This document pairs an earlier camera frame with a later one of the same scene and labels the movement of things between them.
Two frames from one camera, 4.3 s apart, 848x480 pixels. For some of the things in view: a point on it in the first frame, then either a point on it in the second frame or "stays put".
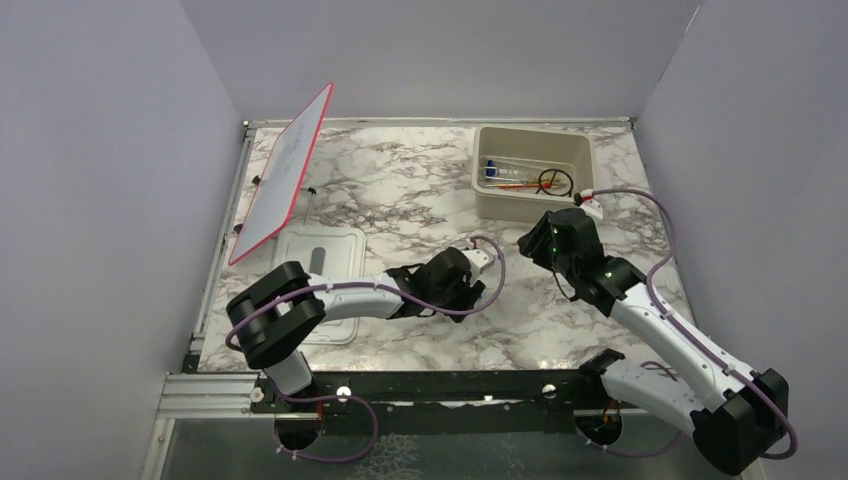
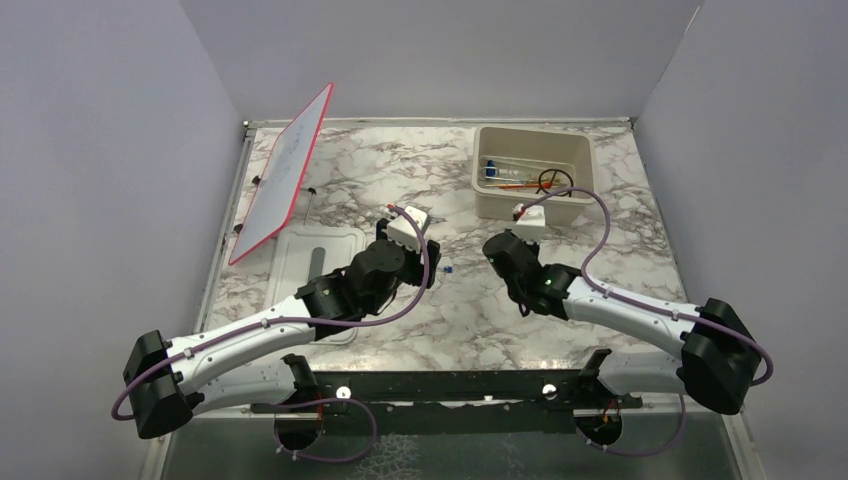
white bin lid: x=326 y=251 stays put
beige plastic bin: x=522 y=174 stays put
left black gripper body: x=457 y=298 -> x=412 y=271
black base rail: x=433 y=403 stays put
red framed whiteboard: x=275 y=194 stays put
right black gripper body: x=563 y=266 -> x=533 y=247
